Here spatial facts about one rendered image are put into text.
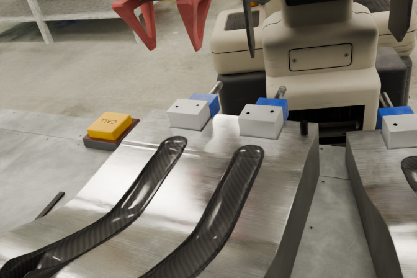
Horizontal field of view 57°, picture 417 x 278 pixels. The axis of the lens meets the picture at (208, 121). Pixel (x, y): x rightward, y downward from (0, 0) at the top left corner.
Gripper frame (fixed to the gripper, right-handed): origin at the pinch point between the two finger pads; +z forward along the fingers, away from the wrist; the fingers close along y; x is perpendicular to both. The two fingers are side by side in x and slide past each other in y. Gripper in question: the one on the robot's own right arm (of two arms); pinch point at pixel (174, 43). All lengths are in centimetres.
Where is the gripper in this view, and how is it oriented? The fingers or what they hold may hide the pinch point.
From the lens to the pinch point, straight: 51.0
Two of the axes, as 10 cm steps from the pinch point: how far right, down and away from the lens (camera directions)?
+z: 1.6, 8.3, 5.3
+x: 4.0, -5.5, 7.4
